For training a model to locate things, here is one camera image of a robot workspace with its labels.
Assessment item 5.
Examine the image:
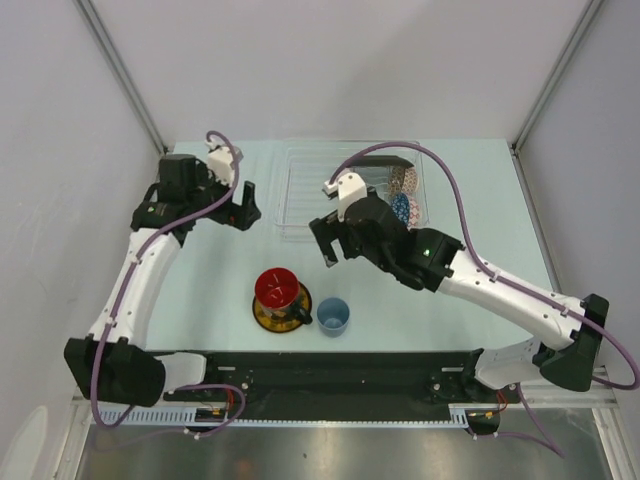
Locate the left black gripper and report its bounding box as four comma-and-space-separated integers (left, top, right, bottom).
186, 164, 260, 231

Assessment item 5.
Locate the clear wire dish rack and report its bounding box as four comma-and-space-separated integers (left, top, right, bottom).
274, 139, 429, 242

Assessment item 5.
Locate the blue patterned bowl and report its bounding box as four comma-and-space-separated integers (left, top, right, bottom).
390, 193, 422, 229

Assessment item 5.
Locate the black floral square plate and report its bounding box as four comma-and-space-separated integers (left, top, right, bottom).
352, 154, 414, 169

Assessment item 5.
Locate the black skull mug red inside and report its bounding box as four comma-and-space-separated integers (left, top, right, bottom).
254, 267, 313, 328

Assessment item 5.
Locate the brown patterned bowl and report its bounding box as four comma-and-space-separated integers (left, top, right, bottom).
388, 166, 419, 197

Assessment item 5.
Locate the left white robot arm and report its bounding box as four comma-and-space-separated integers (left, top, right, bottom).
64, 146, 261, 407

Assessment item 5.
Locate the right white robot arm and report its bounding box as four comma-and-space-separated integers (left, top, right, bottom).
309, 194, 608, 401

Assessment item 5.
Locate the yellow black round saucer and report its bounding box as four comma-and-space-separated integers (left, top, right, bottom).
251, 283, 313, 334

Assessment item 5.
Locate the light blue cup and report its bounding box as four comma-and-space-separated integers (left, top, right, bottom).
317, 297, 350, 338

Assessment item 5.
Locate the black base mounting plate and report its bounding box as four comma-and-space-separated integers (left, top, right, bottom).
134, 350, 501, 422

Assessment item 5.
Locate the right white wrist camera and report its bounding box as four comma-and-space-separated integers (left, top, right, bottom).
322, 171, 367, 221

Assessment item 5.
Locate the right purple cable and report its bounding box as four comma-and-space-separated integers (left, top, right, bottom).
327, 140, 640, 459

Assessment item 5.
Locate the purple cable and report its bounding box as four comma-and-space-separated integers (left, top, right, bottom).
88, 130, 247, 446
327, 140, 640, 459

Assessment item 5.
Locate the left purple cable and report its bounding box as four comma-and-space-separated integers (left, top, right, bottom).
88, 130, 247, 446

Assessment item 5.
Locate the slotted cable duct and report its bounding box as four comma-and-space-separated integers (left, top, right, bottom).
92, 403, 501, 429

